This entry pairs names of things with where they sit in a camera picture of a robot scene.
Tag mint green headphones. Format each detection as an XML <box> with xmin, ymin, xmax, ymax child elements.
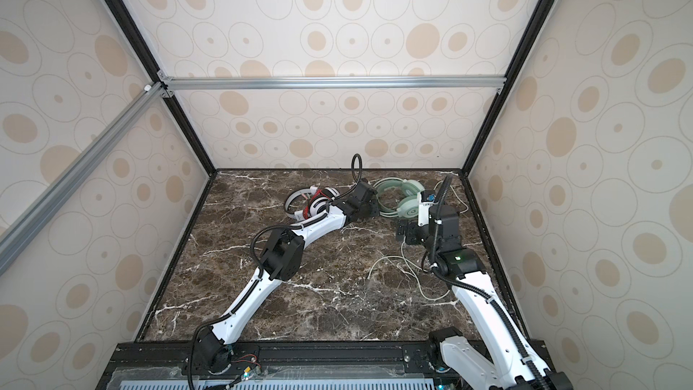
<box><xmin>373</xmin><ymin>177</ymin><xmax>425</xmax><ymax>220</ymax></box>

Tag red headphone cable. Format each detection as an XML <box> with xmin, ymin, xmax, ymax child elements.
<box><xmin>304</xmin><ymin>188</ymin><xmax>339</xmax><ymax>220</ymax></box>

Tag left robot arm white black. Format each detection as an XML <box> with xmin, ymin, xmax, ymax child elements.
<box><xmin>186</xmin><ymin>153</ymin><xmax>379</xmax><ymax>389</ymax></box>

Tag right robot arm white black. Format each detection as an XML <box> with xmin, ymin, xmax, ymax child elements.
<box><xmin>398</xmin><ymin>176</ymin><xmax>572</xmax><ymax>389</ymax></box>

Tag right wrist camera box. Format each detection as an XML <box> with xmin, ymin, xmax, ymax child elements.
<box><xmin>417</xmin><ymin>190</ymin><xmax>436</xmax><ymax>228</ymax></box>

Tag silver aluminium rail back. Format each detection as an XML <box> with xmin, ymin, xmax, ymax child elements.
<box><xmin>158</xmin><ymin>75</ymin><xmax>506</xmax><ymax>90</ymax></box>

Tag silver aluminium rail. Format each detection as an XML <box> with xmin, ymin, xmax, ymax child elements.
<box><xmin>1</xmin><ymin>82</ymin><xmax>164</xmax><ymax>273</ymax></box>
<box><xmin>158</xmin><ymin>75</ymin><xmax>506</xmax><ymax>90</ymax></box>

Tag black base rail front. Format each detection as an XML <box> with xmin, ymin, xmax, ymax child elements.
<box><xmin>97</xmin><ymin>341</ymin><xmax>470</xmax><ymax>389</ymax></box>

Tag black corner frame post right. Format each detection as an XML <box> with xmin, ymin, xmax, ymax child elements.
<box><xmin>460</xmin><ymin>0</ymin><xmax>556</xmax><ymax>178</ymax></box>

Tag black corner frame post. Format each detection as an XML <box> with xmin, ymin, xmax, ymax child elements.
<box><xmin>460</xmin><ymin>0</ymin><xmax>556</xmax><ymax>178</ymax></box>
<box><xmin>104</xmin><ymin>0</ymin><xmax>217</xmax><ymax>176</ymax></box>

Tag silver aluminium rail left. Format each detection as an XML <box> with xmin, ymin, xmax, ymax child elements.
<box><xmin>1</xmin><ymin>82</ymin><xmax>164</xmax><ymax>273</ymax></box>

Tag black corner frame post left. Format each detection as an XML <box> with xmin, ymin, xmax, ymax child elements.
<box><xmin>104</xmin><ymin>0</ymin><xmax>217</xmax><ymax>176</ymax></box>

